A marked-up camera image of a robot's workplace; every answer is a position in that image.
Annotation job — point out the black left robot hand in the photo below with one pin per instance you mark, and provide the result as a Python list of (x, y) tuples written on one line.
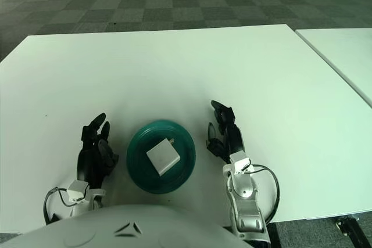
[(91, 161)]

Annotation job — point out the green round plate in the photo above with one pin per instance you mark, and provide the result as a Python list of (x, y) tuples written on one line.
[(139, 169)]

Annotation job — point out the adjacent white table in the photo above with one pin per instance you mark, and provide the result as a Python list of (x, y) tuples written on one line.
[(346, 53)]

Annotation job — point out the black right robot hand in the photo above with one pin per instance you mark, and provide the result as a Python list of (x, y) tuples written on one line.
[(234, 140)]

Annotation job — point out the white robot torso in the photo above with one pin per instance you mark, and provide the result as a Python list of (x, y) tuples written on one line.
[(116, 227)]

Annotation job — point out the white square charger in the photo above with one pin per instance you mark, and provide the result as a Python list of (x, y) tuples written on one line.
[(162, 158)]

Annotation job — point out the black table leg base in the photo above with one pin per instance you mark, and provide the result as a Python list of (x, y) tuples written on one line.
[(350, 230)]

